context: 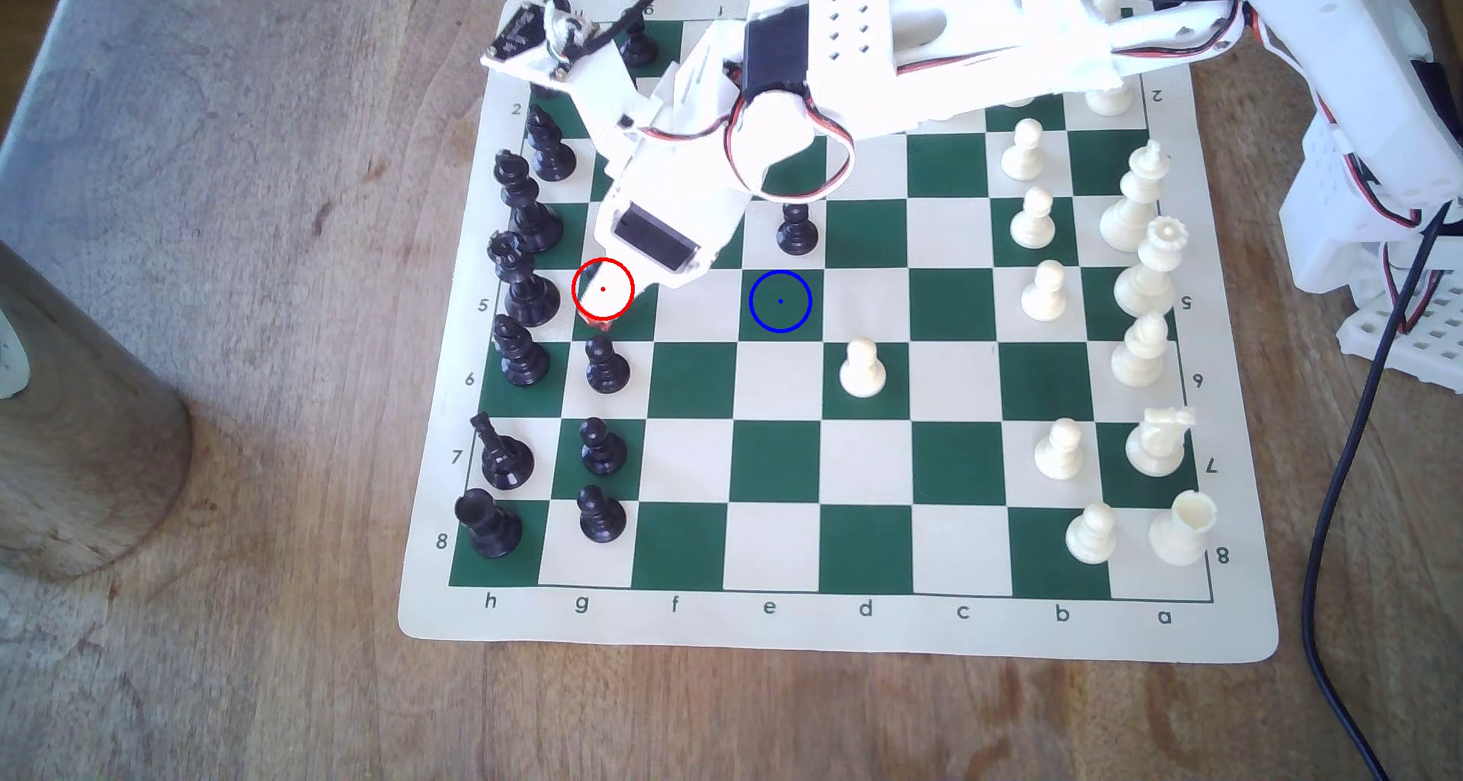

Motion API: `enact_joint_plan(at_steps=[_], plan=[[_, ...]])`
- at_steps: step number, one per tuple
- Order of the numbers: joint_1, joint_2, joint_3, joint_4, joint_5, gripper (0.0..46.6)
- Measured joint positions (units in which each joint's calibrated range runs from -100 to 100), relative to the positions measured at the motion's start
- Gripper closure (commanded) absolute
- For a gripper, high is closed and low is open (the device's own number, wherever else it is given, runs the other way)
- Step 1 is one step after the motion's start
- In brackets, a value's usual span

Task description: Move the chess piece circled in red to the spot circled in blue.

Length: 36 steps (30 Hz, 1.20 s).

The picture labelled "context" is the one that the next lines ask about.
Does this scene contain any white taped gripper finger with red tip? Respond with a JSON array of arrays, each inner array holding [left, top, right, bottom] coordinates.
[[575, 261, 639, 328]]

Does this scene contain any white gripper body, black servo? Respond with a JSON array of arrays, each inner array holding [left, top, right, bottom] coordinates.
[[594, 24, 750, 293]]

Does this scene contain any black chess pawn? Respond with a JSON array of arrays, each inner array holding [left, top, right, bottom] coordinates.
[[776, 203, 820, 258], [617, 9, 660, 69], [576, 485, 628, 545], [579, 418, 629, 477], [584, 335, 632, 396]]

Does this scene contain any black chess bishop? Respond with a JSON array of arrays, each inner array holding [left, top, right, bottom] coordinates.
[[526, 104, 578, 184], [491, 315, 552, 389]]

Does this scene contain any black chess knight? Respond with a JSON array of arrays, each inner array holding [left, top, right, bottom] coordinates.
[[471, 411, 536, 492]]

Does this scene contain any green and cream chess mat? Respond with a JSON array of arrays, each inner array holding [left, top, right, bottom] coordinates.
[[398, 0, 1279, 664]]

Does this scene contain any white chess pawn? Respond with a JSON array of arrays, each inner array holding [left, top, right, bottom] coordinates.
[[1065, 502, 1119, 565], [1034, 418, 1086, 482], [1001, 118, 1047, 182], [1020, 260, 1069, 324], [1010, 187, 1058, 250], [839, 338, 888, 399]]

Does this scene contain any white chess king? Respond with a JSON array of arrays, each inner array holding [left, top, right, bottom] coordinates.
[[1100, 139, 1172, 254]]

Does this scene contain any white chess queen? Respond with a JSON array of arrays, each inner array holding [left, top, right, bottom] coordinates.
[[1114, 216, 1190, 319]]

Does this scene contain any white chess rook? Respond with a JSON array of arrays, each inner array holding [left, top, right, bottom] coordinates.
[[1148, 491, 1218, 568]]

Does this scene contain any black queen h5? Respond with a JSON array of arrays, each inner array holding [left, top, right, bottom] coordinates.
[[487, 230, 562, 328]]

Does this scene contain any black king h4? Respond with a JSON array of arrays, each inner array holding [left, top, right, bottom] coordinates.
[[494, 150, 565, 254]]

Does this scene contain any round wooden block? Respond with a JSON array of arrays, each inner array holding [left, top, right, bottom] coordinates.
[[0, 238, 194, 582]]

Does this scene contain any small white object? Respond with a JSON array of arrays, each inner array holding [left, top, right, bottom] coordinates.
[[0, 306, 32, 402]]

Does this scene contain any red black wrist servo wire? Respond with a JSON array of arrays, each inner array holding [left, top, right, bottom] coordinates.
[[640, 95, 859, 202]]

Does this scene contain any small camera board module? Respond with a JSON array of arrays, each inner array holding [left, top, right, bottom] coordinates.
[[480, 0, 601, 83]]

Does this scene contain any red black arm servo wire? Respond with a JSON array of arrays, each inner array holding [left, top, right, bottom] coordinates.
[[892, 4, 1250, 79]]

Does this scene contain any red black base servo wire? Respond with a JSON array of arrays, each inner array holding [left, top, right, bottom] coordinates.
[[1377, 203, 1458, 337]]

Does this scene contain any thick black cable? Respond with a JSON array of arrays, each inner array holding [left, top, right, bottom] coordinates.
[[1303, 198, 1463, 781]]

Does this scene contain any white perforated base plate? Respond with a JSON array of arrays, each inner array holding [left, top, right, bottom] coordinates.
[[1337, 267, 1463, 395]]

